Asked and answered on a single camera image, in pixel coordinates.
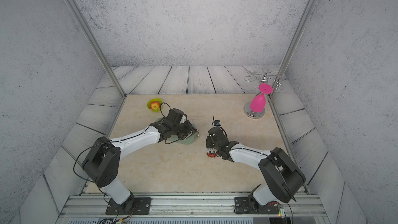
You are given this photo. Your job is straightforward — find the green plastic bowl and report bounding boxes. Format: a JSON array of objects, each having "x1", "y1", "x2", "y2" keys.
[{"x1": 147, "y1": 98, "x2": 163, "y2": 112}]

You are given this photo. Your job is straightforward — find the red yellow toy apple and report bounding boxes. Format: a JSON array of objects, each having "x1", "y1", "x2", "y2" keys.
[{"x1": 150, "y1": 101, "x2": 161, "y2": 110}]

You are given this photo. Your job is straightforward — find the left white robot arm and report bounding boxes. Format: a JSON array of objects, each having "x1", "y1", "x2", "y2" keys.
[{"x1": 81, "y1": 108, "x2": 198, "y2": 215}]

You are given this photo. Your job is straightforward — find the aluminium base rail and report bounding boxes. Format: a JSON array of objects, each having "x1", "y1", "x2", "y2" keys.
[{"x1": 57, "y1": 190, "x2": 330, "y2": 224}]

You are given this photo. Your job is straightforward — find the right aluminium frame post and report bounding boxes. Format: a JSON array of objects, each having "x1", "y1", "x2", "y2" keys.
[{"x1": 274, "y1": 0, "x2": 317, "y2": 85}]

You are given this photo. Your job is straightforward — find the pink plastic wine glass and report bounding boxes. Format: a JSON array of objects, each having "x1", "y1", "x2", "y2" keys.
[{"x1": 250, "y1": 84, "x2": 273, "y2": 113}]

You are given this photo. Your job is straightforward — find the white kitty keychain decoration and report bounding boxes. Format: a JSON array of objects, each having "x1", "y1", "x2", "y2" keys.
[{"x1": 206, "y1": 150, "x2": 217, "y2": 158}]

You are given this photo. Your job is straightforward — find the aluminium frame post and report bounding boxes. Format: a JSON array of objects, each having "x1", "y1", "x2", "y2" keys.
[
  {"x1": 64, "y1": 0, "x2": 127, "y2": 100},
  {"x1": 274, "y1": 0, "x2": 317, "y2": 85}
]

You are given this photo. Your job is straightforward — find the metal glass holder stand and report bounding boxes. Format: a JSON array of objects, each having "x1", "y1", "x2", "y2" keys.
[{"x1": 244, "y1": 68, "x2": 284, "y2": 119}]

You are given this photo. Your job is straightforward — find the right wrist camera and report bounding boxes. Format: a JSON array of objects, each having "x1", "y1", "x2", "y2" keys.
[{"x1": 212, "y1": 116, "x2": 221, "y2": 128}]

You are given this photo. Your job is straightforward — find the green corduroy pouch bag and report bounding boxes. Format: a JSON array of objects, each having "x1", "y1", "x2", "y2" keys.
[{"x1": 154, "y1": 117, "x2": 198, "y2": 145}]

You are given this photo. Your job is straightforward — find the left aluminium frame post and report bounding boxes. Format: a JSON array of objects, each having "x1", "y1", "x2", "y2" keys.
[{"x1": 64, "y1": 0, "x2": 127, "y2": 100}]

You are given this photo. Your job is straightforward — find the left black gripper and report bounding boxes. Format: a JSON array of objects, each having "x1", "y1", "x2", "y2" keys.
[{"x1": 171, "y1": 120, "x2": 200, "y2": 141}]

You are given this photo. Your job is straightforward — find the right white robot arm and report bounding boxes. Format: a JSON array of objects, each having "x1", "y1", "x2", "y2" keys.
[{"x1": 206, "y1": 126, "x2": 306, "y2": 215}]

